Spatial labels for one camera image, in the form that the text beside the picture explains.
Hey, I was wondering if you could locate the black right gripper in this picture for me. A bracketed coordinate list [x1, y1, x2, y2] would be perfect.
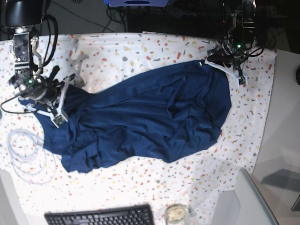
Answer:
[20, 66, 65, 108]

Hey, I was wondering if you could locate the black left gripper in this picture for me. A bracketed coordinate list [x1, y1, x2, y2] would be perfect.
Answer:
[207, 43, 250, 70]

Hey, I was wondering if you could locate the dark blue t-shirt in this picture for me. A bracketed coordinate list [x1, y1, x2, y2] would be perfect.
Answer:
[20, 60, 233, 173]

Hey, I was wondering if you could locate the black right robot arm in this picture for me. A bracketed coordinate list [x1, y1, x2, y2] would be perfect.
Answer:
[4, 0, 68, 109]

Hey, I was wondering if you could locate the terrazzo patterned tablecloth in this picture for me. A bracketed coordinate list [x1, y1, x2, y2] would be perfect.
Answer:
[0, 32, 277, 225]

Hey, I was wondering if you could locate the blue box at top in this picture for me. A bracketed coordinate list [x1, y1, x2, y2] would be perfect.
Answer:
[104, 0, 175, 7]

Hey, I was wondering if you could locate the grey monitor edge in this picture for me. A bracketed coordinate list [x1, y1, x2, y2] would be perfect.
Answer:
[235, 169, 278, 225]

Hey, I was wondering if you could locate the black computer keyboard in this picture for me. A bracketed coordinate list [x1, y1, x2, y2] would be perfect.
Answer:
[44, 204, 155, 225]

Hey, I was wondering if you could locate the clear glass jar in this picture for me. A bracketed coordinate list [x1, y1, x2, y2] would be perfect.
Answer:
[164, 204, 190, 225]

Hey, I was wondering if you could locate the coiled white cable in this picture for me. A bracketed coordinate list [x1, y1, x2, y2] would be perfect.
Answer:
[6, 128, 57, 186]

